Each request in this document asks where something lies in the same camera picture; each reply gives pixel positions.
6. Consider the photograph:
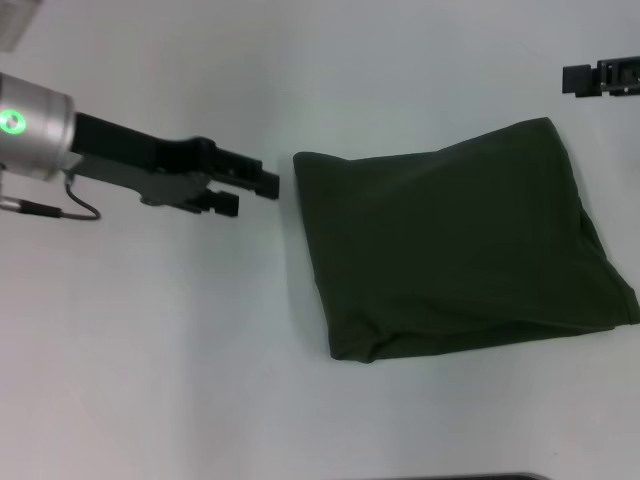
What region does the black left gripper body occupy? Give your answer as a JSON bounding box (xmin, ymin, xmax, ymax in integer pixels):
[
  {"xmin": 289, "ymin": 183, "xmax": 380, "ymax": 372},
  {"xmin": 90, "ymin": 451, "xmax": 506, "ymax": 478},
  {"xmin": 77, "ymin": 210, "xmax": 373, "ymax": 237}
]
[{"xmin": 67, "ymin": 112, "xmax": 216, "ymax": 209}]

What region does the dark green printed t-shirt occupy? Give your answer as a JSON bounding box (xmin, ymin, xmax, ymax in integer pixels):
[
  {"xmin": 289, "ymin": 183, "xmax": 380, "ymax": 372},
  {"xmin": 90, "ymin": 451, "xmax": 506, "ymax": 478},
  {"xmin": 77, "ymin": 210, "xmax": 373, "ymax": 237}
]
[{"xmin": 291, "ymin": 116, "xmax": 640, "ymax": 365}]

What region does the left gripper cable connector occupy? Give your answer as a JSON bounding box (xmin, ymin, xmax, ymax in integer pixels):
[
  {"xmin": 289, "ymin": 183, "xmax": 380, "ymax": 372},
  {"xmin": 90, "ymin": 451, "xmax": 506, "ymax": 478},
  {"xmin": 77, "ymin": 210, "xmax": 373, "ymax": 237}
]
[{"xmin": 0, "ymin": 172, "xmax": 102, "ymax": 224}]

